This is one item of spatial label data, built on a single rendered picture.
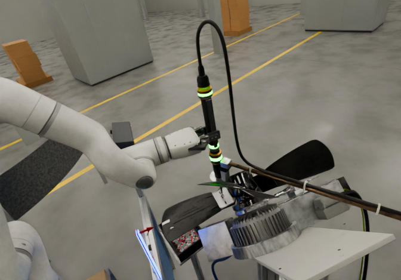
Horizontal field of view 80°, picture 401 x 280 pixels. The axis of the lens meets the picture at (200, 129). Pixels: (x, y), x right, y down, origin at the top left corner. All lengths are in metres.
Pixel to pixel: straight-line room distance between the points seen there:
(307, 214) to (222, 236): 0.35
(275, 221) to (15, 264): 0.77
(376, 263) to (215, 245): 1.49
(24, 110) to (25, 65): 7.99
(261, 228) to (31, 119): 0.76
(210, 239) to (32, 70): 8.02
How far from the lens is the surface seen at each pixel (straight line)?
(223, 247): 1.10
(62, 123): 0.65
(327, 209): 1.04
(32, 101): 0.65
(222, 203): 0.98
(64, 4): 6.66
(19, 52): 8.58
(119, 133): 1.48
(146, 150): 0.72
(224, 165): 0.83
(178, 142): 0.73
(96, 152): 0.66
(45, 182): 2.55
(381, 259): 2.39
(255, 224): 0.94
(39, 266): 1.00
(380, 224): 2.58
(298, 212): 1.06
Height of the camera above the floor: 1.94
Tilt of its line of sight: 32 degrees down
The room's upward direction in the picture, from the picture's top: 11 degrees counter-clockwise
